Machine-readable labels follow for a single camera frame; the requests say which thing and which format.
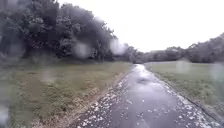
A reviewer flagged wet grey asphalt path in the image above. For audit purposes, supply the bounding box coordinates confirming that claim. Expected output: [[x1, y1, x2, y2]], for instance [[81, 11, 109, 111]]
[[68, 63, 224, 128]]

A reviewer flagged wood of dark trees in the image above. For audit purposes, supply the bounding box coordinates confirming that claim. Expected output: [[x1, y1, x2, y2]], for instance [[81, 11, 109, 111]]
[[0, 0, 144, 66]]

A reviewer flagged row of distant trees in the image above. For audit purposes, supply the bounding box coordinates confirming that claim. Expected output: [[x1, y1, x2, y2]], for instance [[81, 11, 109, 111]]
[[133, 32, 224, 64]]

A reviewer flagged grass field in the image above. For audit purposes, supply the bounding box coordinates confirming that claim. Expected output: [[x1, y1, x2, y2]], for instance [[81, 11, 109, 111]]
[[0, 61, 134, 128], [144, 60, 224, 122]]

